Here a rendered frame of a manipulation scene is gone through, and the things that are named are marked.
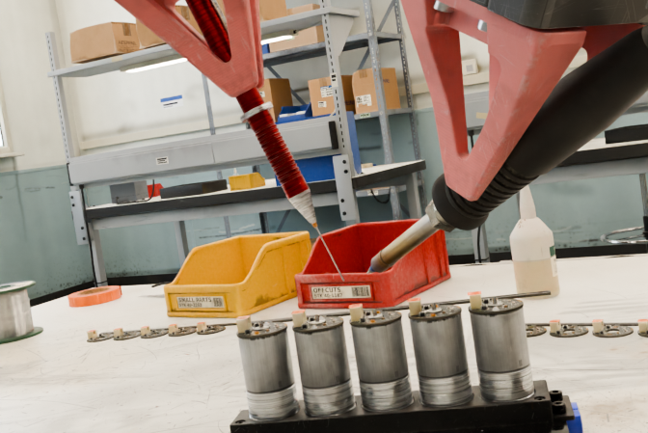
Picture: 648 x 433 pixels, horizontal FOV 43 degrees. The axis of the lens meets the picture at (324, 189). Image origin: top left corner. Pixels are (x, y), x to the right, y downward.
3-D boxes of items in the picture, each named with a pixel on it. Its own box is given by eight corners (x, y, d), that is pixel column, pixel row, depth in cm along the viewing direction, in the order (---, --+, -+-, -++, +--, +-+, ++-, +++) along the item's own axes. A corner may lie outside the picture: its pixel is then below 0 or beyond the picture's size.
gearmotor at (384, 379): (414, 428, 38) (397, 318, 38) (361, 432, 38) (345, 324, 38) (418, 409, 40) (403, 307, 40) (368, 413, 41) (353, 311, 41)
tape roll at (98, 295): (86, 308, 93) (84, 297, 93) (59, 306, 97) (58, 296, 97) (131, 295, 98) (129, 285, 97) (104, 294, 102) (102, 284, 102)
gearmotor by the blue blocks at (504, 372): (538, 419, 37) (523, 306, 37) (482, 422, 37) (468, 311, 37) (535, 400, 39) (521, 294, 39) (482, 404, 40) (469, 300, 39)
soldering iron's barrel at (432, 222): (371, 284, 37) (452, 224, 32) (357, 253, 37) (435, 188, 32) (396, 278, 37) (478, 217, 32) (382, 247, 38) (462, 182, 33)
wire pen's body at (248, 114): (286, 200, 39) (179, -8, 39) (316, 184, 39) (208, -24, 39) (280, 202, 37) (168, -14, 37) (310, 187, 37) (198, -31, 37)
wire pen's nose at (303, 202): (305, 227, 39) (290, 198, 39) (326, 216, 38) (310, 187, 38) (301, 230, 38) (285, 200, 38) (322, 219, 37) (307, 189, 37)
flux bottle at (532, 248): (569, 291, 66) (553, 168, 65) (542, 301, 64) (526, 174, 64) (535, 288, 69) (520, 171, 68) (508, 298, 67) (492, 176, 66)
